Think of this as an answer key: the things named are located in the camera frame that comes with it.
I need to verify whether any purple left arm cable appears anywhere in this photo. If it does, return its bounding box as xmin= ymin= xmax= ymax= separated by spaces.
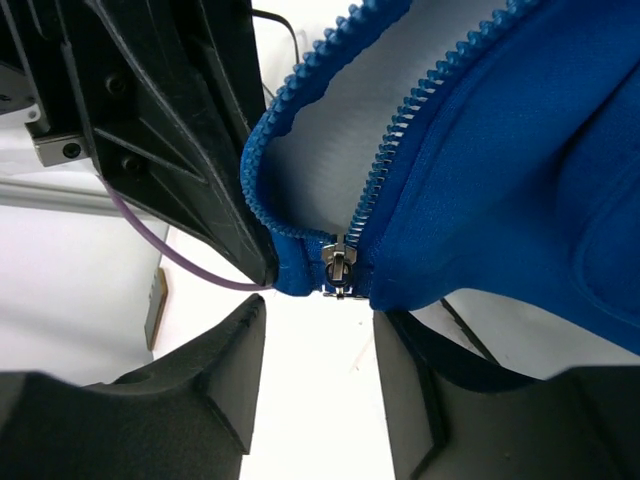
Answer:
xmin=102 ymin=174 xmax=274 ymax=292

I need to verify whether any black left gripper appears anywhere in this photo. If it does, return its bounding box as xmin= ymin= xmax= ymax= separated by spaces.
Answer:
xmin=1 ymin=1 xmax=278 ymax=286

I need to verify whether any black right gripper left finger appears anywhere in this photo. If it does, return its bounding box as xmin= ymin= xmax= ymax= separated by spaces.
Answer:
xmin=1 ymin=295 xmax=266 ymax=479

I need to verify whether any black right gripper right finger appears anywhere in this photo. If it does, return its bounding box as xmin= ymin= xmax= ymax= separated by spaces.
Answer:
xmin=373 ymin=311 xmax=639 ymax=479

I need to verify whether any silver zipper slider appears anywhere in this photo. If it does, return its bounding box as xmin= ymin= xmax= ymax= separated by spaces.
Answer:
xmin=321 ymin=234 xmax=357 ymax=300

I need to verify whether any blue zip-up fleece jacket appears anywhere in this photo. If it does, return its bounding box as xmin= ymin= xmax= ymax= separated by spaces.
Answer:
xmin=240 ymin=1 xmax=639 ymax=361

